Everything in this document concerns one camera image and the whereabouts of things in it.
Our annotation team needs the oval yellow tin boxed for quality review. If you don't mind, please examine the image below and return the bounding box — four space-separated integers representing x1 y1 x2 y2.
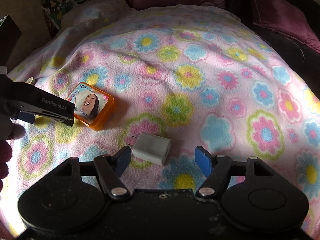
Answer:
26 77 34 85

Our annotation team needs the maroon cushion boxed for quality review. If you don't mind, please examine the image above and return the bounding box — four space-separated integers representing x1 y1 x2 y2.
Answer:
253 0 319 52

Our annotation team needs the floral fleece blanket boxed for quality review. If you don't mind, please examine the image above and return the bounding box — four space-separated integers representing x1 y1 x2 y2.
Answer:
1 0 319 239

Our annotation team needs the orange toothpaste tin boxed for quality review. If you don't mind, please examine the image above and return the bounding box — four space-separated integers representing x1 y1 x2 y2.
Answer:
66 82 116 131

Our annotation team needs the person's left hand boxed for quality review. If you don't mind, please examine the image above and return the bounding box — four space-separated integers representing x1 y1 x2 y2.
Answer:
0 124 25 191

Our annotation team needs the white usb charger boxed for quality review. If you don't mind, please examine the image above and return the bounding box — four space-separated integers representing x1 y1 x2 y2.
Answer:
128 133 171 166

